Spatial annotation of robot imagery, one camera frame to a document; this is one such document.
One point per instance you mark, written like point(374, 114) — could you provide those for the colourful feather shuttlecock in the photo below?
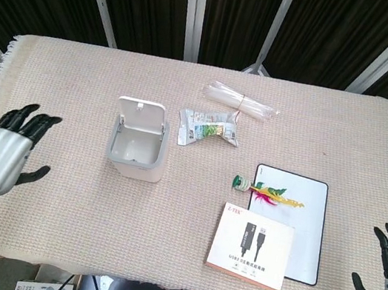
point(264, 192)

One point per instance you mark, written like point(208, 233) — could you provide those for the white mouse pad black edge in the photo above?
point(300, 224)

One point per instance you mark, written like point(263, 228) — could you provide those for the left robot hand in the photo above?
point(4, 153)

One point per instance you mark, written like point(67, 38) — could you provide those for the clear plastic tube bundle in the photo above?
point(240, 101)

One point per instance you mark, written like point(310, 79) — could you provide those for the crumpled snack wrapper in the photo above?
point(207, 129)

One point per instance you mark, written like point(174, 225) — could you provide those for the beige woven tablecloth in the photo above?
point(92, 209)

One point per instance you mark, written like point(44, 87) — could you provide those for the white lidded bin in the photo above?
point(137, 144)

